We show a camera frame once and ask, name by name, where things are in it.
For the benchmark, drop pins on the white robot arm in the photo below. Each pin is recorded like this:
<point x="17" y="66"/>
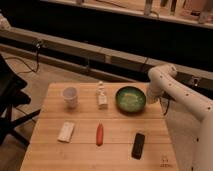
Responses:
<point x="162" y="79"/>

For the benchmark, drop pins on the white plastic cup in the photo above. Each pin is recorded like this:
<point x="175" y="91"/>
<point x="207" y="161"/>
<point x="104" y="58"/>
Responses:
<point x="70" y="96"/>

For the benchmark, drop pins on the white rectangular block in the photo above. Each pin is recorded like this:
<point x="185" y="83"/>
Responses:
<point x="66" y="132"/>

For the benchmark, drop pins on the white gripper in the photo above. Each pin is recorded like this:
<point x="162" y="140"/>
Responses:
<point x="152" y="98"/>

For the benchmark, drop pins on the red marker pen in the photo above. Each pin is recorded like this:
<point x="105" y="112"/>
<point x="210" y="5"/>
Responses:
<point x="99" y="135"/>

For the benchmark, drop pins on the black remote control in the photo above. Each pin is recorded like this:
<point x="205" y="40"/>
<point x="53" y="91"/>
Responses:
<point x="138" y="146"/>

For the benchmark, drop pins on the green ceramic bowl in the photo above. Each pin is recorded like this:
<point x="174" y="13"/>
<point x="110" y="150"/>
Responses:
<point x="130" y="99"/>

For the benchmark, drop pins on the white small bottle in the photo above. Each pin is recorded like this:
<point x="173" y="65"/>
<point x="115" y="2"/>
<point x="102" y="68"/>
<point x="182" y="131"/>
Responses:
<point x="101" y="96"/>

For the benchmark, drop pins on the black office chair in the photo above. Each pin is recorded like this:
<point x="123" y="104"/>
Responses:
<point x="11" y="95"/>

